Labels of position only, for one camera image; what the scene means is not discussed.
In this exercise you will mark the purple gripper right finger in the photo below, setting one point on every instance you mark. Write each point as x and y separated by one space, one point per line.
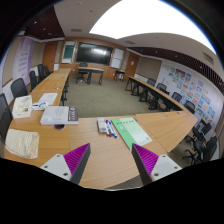
151 166

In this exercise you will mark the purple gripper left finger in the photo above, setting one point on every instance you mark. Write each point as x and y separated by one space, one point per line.
69 166

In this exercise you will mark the cream knitted towel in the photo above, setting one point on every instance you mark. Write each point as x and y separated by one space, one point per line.
22 143

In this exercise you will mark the green folder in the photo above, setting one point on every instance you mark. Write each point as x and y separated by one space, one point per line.
131 132

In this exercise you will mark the white whiteboard eraser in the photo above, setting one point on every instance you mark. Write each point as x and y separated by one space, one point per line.
101 124

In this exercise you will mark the red marker pen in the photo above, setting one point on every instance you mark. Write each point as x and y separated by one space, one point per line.
107 129

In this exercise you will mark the black office chair right near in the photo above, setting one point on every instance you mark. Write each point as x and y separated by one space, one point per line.
203 152

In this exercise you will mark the black office chair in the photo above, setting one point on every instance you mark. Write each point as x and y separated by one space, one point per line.
18 88
203 152
5 117

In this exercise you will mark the white book with dark spine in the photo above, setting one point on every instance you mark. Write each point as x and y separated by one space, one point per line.
55 115

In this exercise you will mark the blue marker pen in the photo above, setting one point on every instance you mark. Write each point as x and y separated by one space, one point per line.
111 128

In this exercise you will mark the small white blue box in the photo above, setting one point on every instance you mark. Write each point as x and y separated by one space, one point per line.
39 106

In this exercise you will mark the right row long table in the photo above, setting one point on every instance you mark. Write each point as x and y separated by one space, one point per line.
157 95

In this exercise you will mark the row long table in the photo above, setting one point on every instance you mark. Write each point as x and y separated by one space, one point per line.
54 83
157 95

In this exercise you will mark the white paper sheet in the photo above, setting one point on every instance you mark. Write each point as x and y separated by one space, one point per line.
48 98

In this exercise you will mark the white printed cloth bag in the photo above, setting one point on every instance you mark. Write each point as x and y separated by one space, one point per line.
22 107

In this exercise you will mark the black office chair near left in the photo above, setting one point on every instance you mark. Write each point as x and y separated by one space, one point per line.
5 117

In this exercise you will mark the left row long table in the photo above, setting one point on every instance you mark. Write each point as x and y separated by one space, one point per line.
54 83

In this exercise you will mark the small desk at front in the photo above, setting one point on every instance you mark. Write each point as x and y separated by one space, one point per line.
89 71

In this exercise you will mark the colourful wall poster board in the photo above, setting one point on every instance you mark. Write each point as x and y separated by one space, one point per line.
191 89

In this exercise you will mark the purple white wall banner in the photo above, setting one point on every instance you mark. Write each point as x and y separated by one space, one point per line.
23 59

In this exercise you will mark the large black wall screen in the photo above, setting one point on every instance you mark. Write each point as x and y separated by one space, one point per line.
93 53

